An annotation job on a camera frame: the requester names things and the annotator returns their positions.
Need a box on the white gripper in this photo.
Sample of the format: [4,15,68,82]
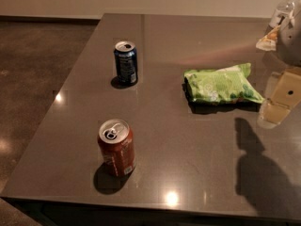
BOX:
[257,12,301,129]

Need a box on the red coke can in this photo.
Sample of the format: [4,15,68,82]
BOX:
[98,119,135,177]

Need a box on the blue pepsi can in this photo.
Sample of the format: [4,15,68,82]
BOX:
[114,40,138,86]

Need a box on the white orange snack wrapper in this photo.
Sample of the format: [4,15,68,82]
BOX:
[256,25,279,51]

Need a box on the green chip bag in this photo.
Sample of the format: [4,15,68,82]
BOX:
[183,63,264,105]

